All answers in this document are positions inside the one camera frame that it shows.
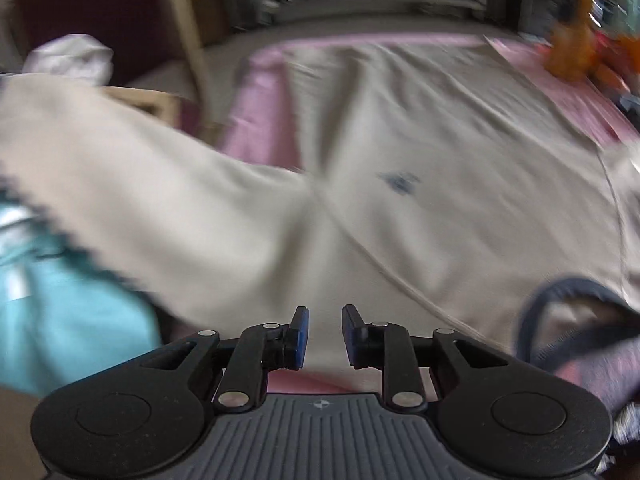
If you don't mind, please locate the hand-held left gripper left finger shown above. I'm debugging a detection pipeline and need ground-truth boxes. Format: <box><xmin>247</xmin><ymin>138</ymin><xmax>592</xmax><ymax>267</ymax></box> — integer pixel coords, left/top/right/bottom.
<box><xmin>137</xmin><ymin>306</ymin><xmax>310</xmax><ymax>409</ymax></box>

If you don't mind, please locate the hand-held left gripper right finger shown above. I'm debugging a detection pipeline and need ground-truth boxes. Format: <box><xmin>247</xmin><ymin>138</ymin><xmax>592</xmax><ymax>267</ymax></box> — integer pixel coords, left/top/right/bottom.
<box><xmin>341</xmin><ymin>304</ymin><xmax>511</xmax><ymax>408</ymax></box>

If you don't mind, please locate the beige polo shirt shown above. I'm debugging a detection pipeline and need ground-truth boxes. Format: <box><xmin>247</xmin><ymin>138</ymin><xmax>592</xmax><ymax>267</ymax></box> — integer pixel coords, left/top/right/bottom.
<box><xmin>0</xmin><ymin>42</ymin><xmax>640</xmax><ymax>401</ymax></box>

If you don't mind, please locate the teal cloth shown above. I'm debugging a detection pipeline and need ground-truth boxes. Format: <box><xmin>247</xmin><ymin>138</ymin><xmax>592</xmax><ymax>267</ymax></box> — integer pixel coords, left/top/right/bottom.
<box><xmin>0</xmin><ymin>200</ymin><xmax>161</xmax><ymax>401</ymax></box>

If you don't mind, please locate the pink blanket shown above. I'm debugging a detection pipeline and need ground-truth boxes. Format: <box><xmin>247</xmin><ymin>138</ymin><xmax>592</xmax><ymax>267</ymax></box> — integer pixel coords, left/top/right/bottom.
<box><xmin>220</xmin><ymin>35</ymin><xmax>640</xmax><ymax>396</ymax></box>

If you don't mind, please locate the light wooden stool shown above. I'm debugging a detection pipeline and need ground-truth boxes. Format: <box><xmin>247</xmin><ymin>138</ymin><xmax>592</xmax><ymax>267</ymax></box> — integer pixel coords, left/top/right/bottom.
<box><xmin>100</xmin><ymin>86</ymin><xmax>201</xmax><ymax>131</ymax></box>

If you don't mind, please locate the white crumpled cloth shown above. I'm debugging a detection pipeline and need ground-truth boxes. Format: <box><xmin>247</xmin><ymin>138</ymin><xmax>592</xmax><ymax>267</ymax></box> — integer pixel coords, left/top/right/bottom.
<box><xmin>22</xmin><ymin>34</ymin><xmax>115</xmax><ymax>86</ymax></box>

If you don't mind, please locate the orange giraffe plush toy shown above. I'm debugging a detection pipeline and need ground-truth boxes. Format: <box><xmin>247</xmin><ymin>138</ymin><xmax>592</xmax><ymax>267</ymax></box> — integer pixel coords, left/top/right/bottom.
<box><xmin>542</xmin><ymin>0</ymin><xmax>601</xmax><ymax>81</ymax></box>

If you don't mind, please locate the red orange plush toy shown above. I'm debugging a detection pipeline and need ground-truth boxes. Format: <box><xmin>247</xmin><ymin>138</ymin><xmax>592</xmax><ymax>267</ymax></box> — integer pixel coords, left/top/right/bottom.
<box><xmin>590</xmin><ymin>27</ymin><xmax>640</xmax><ymax>93</ymax></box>

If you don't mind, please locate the maroon chair with beige frame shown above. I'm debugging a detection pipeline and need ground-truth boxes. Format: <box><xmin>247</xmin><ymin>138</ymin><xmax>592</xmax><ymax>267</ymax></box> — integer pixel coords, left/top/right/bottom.
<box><xmin>10</xmin><ymin>0</ymin><xmax>226</xmax><ymax>146</ymax></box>

